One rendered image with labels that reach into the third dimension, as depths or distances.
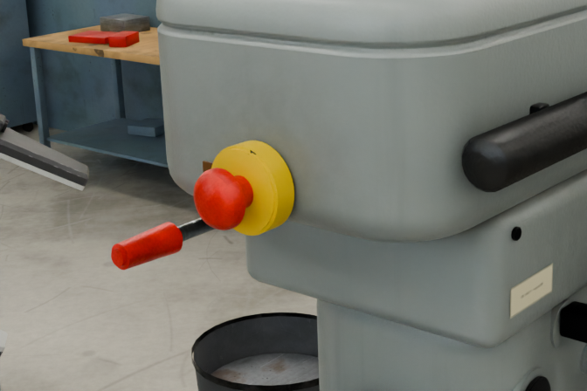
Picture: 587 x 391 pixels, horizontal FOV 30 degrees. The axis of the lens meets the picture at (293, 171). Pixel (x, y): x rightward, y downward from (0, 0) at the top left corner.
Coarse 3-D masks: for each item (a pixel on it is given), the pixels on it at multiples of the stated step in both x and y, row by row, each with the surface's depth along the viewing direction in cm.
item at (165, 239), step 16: (160, 224) 80; (192, 224) 82; (128, 240) 77; (144, 240) 78; (160, 240) 78; (176, 240) 79; (112, 256) 77; (128, 256) 76; (144, 256) 77; (160, 256) 79
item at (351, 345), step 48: (336, 336) 89; (384, 336) 86; (432, 336) 83; (528, 336) 84; (336, 384) 91; (384, 384) 87; (432, 384) 84; (480, 384) 83; (528, 384) 84; (576, 384) 92
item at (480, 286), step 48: (576, 192) 81; (288, 240) 85; (336, 240) 82; (432, 240) 76; (480, 240) 73; (528, 240) 76; (576, 240) 82; (288, 288) 87; (336, 288) 83; (384, 288) 80; (432, 288) 77; (480, 288) 74; (528, 288) 77; (576, 288) 83; (480, 336) 75
